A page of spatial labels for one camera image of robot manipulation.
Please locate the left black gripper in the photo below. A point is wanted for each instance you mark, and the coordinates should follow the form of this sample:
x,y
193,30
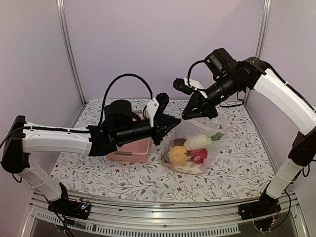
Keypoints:
x,y
163,124

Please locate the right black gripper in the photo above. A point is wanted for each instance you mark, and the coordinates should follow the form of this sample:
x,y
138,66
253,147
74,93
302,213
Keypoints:
x,y
206,108

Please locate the dark maroon toy beet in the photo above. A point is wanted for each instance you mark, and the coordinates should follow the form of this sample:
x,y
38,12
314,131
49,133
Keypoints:
x,y
177,142

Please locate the clear zip top bag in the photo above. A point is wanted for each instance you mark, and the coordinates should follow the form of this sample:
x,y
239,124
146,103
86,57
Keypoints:
x,y
193,127

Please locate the white toy cabbage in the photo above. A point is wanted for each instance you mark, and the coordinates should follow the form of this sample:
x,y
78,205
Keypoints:
x,y
202,141

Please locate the yellow toy pear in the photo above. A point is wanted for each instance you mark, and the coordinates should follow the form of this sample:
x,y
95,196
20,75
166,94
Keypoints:
x,y
177,155

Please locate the red knitted toy fruit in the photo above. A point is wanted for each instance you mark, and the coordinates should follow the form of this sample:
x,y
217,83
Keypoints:
x,y
198,156

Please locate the pink perforated plastic basket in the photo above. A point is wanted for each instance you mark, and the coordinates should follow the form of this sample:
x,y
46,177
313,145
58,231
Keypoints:
x,y
137,151

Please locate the white toy radish with leaves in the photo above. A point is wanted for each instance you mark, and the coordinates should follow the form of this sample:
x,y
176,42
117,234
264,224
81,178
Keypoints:
x,y
189,167

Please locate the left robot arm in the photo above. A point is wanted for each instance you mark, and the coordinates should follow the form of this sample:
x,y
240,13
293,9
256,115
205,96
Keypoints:
x,y
119,125

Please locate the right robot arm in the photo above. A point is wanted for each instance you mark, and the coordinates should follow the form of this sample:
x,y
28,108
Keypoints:
x,y
231,77

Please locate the floral patterned table mat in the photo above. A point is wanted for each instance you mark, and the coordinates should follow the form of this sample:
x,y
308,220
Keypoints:
x,y
241,170

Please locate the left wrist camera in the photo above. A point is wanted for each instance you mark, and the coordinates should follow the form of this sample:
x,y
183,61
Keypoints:
x,y
155,106

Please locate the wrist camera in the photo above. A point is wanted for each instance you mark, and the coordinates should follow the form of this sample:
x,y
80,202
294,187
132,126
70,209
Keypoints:
x,y
155,106
193,86

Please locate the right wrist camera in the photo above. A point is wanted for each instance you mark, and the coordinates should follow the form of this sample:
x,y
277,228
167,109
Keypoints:
x,y
193,86

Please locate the front aluminium rail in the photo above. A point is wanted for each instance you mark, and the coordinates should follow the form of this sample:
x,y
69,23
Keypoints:
x,y
115,217

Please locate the right aluminium frame post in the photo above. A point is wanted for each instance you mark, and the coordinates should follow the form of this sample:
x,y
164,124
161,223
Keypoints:
x,y
263,28

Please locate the aluminium frame post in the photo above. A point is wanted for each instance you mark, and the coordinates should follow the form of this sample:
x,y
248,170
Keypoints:
x,y
263,28
69,51

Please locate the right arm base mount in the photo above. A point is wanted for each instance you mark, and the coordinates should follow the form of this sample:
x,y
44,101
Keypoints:
x,y
266,208

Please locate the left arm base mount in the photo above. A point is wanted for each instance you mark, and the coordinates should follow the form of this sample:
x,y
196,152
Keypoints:
x,y
79,208

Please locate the left aluminium frame post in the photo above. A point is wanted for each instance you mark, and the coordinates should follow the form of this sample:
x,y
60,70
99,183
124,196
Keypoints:
x,y
69,51

